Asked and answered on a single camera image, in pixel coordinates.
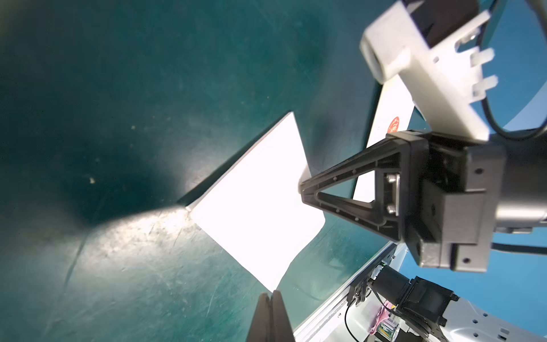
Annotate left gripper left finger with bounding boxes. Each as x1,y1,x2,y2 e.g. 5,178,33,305
246,293,272,342

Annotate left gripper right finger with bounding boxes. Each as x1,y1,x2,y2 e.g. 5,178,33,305
270,290,295,342

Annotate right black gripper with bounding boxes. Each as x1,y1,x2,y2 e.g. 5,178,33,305
299,131,546,272

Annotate yellow envelope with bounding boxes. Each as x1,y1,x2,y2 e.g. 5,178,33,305
352,76,416,204

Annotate cream paper sheet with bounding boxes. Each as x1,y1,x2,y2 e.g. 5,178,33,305
187,112,326,292

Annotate aluminium rail base frame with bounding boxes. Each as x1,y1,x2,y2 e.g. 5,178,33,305
294,242,397,341

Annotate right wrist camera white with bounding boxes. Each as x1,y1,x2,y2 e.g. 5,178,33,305
360,1,499,142

